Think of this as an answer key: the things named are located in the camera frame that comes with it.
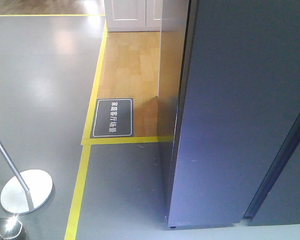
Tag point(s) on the grey right fridge door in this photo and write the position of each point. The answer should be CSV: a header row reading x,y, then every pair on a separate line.
x,y
277,200

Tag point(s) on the white cabinet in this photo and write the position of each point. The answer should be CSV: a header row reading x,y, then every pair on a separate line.
x,y
145,15

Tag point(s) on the black floor sign with text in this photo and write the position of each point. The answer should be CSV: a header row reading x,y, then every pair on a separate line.
x,y
113,117

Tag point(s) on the chrome stanchion post with base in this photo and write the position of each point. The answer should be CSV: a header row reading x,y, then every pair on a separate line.
x,y
26,191

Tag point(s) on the yellow floor tape line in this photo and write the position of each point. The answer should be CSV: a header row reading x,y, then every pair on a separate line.
x,y
87,143

